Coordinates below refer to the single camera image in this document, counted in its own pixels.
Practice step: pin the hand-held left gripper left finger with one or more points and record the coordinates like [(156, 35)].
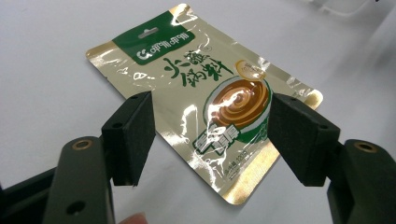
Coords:
[(127, 140)]

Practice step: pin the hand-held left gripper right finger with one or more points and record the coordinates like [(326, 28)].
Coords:
[(305, 140)]

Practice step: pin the gold and green sauce packet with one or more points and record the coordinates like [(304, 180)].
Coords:
[(199, 102)]

